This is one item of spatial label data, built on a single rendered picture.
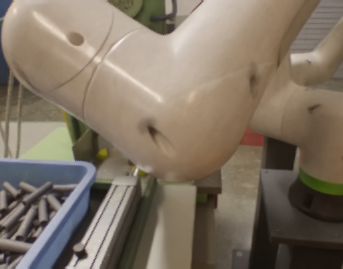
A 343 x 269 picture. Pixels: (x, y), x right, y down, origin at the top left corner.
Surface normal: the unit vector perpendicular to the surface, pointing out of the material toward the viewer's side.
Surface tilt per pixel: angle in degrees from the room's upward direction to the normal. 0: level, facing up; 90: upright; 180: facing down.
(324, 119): 88
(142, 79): 53
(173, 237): 0
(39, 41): 74
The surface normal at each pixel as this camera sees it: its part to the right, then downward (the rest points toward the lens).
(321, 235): -0.04, -0.91
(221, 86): 0.37, -0.14
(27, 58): -0.34, 0.41
